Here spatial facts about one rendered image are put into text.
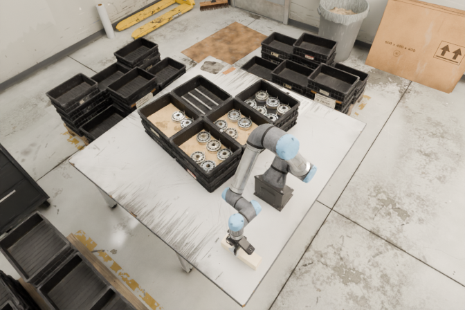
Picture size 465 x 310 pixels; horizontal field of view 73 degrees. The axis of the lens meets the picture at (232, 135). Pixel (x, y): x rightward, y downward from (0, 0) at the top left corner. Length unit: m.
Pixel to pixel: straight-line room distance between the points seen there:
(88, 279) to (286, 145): 1.60
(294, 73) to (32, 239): 2.73
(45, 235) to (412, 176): 3.04
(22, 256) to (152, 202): 0.92
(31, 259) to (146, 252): 0.80
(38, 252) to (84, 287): 0.39
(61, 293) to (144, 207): 0.75
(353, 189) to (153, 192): 1.79
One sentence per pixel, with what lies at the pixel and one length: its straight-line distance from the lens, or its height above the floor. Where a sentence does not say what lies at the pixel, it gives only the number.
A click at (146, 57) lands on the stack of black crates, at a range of 3.65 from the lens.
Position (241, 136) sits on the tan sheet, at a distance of 2.23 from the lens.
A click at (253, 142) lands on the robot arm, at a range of 1.55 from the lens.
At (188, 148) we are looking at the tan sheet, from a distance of 2.20.
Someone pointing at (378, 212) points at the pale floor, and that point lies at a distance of 3.05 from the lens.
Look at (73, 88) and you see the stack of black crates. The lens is 3.61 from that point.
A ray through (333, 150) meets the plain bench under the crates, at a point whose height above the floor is 0.70.
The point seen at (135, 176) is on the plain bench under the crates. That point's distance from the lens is 2.31.
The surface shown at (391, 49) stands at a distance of 4.38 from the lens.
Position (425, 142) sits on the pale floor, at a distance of 3.73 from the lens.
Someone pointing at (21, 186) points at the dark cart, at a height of 0.43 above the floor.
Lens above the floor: 2.50
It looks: 48 degrees down
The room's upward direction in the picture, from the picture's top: 3 degrees counter-clockwise
